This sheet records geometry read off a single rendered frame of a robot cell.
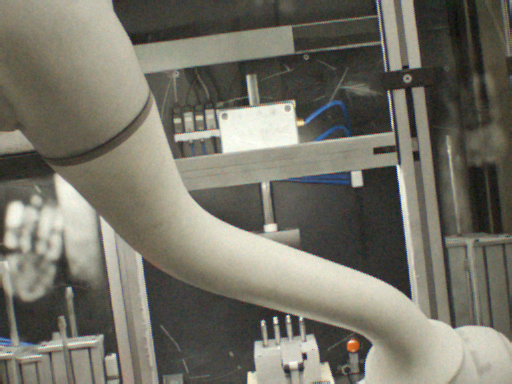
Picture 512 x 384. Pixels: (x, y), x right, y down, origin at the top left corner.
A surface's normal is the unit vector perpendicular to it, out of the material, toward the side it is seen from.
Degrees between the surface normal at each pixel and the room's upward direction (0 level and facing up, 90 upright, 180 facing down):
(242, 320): 90
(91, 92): 113
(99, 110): 122
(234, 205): 90
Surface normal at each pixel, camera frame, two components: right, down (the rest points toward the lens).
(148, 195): 0.56, 0.47
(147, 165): 0.75, 0.33
